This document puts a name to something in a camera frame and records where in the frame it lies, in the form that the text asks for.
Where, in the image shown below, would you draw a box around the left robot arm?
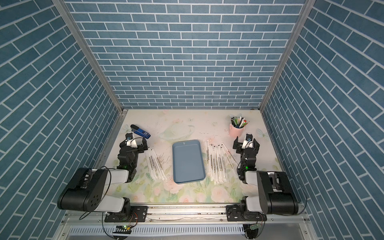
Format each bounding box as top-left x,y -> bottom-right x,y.
57,138 -> 148,217

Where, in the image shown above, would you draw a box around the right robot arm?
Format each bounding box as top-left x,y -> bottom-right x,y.
233,134 -> 299,221

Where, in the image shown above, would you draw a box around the blue storage tray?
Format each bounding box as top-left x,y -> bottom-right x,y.
172,140 -> 206,185

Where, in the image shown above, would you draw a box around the blue stapler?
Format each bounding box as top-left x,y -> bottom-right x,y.
131,125 -> 151,139

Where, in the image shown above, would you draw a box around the right wrapped straw pile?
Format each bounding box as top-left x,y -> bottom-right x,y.
205,140 -> 238,184

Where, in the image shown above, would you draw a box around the wrapped straw pile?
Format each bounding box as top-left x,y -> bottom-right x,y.
145,148 -> 167,181
205,140 -> 238,184

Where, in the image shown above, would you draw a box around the left wrapped straw pile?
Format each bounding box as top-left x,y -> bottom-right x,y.
145,148 -> 167,181

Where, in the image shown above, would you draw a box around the pink pen cup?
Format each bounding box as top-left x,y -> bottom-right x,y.
229,124 -> 245,139

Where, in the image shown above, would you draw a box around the pens in cup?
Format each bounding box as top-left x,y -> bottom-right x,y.
230,117 -> 249,129

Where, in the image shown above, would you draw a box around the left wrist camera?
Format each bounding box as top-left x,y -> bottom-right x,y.
125,132 -> 138,148

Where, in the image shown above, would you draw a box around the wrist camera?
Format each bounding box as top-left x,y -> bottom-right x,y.
125,132 -> 138,148
242,134 -> 254,149

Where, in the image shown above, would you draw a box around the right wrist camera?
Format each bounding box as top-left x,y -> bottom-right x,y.
242,134 -> 254,149

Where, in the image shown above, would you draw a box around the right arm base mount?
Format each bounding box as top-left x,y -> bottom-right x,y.
226,205 -> 267,222

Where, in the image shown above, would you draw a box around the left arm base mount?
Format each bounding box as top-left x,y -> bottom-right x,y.
104,206 -> 148,224

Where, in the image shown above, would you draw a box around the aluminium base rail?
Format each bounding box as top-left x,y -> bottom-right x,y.
61,204 -> 310,226

